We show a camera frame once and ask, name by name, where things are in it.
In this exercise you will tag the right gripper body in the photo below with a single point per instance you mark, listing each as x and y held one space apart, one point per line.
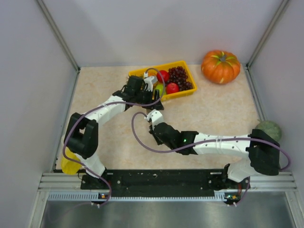
155 130

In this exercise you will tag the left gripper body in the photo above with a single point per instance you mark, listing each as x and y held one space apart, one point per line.
154 103

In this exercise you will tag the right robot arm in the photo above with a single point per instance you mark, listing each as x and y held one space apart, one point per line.
258 152

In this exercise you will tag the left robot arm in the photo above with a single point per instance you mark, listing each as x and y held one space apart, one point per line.
81 139

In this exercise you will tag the green pear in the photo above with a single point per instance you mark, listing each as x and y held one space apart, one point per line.
161 89

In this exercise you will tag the red apple front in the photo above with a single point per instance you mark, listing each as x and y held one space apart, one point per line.
172 88

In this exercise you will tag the red apple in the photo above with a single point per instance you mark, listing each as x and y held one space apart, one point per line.
172 88
163 75

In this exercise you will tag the toy pineapple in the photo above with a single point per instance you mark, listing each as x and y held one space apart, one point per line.
149 78

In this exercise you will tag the yellow plastic tray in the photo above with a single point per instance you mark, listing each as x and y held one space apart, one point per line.
166 68

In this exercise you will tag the red apple back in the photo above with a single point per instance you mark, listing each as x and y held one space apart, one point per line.
163 75

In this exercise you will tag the purple grape bunch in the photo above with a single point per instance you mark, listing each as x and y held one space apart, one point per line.
178 75

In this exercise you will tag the orange pumpkin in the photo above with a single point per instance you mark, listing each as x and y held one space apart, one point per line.
220 67

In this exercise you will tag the yellow mesh bag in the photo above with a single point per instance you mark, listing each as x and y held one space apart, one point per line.
70 167

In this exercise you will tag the green melon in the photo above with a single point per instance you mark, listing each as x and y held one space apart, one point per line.
270 128

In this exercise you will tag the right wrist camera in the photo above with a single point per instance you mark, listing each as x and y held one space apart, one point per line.
154 117

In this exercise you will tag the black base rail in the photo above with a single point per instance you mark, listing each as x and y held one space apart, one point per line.
162 183

